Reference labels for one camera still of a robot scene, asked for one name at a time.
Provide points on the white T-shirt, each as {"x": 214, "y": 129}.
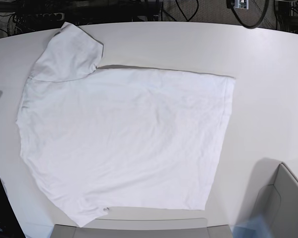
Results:
{"x": 119, "y": 137}

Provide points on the grey tray bottom edge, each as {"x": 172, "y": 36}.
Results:
{"x": 178, "y": 228}

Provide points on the grey cardboard box right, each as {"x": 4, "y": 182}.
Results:
{"x": 275, "y": 213}

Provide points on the blue blurry object bottom right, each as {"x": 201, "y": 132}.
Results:
{"x": 253, "y": 226}

